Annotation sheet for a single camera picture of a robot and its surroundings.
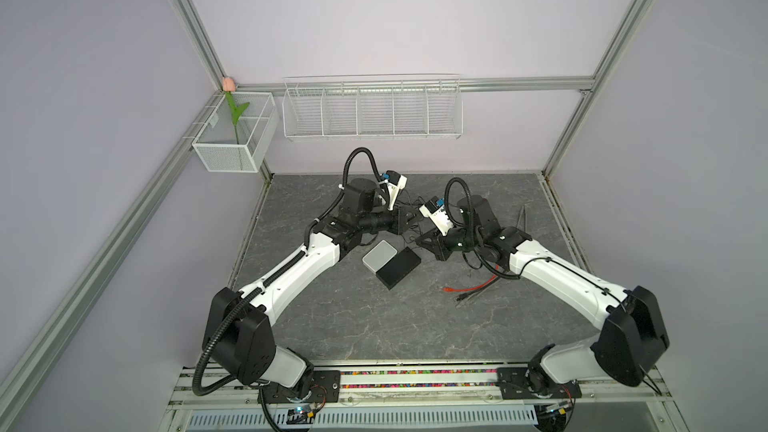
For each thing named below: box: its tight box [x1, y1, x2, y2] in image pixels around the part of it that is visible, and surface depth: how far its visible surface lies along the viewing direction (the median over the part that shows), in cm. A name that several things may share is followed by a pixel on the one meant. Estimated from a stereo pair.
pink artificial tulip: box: [222, 76, 250, 145], surface depth 92 cm
